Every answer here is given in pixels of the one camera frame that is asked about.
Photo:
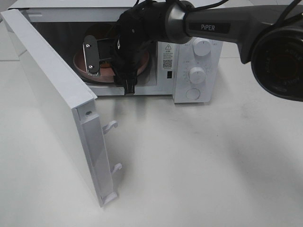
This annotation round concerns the white microwave knob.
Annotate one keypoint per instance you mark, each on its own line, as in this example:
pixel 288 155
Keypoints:
pixel 196 75
pixel 201 47

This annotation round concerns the burger with lettuce and cheese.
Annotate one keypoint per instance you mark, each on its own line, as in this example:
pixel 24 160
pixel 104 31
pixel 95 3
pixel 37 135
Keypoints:
pixel 104 34

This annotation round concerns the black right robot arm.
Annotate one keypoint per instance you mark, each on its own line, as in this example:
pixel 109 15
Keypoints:
pixel 269 37

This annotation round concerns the pink round plate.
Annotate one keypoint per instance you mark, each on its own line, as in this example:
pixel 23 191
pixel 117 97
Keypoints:
pixel 106 72

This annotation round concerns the lower white microwave knob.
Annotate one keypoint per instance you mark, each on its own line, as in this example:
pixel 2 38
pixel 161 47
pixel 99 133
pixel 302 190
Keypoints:
pixel 196 75

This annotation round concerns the white round door button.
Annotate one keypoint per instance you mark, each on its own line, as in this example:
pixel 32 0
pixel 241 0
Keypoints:
pixel 193 94

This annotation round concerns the upper white microwave knob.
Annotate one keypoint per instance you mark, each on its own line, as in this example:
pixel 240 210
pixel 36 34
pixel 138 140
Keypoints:
pixel 201 47

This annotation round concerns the glass microwave turntable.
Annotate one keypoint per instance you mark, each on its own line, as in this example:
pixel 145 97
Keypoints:
pixel 144 79

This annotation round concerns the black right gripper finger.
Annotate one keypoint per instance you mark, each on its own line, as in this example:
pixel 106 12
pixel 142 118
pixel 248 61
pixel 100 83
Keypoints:
pixel 129 86
pixel 91 55

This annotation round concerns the white microwave oven body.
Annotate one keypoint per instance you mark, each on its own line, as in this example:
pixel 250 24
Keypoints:
pixel 63 24

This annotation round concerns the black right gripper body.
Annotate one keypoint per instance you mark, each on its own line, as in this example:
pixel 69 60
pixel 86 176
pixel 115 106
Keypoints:
pixel 123 52

